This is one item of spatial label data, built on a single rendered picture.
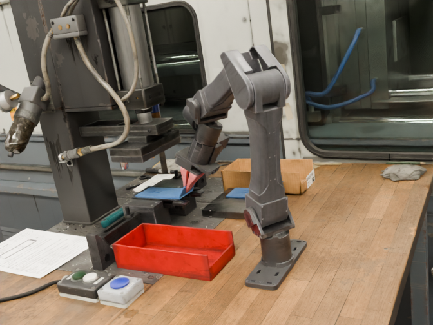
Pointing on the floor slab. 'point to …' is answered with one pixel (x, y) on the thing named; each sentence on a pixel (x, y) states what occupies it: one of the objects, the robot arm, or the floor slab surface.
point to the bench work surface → (245, 253)
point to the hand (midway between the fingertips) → (187, 188)
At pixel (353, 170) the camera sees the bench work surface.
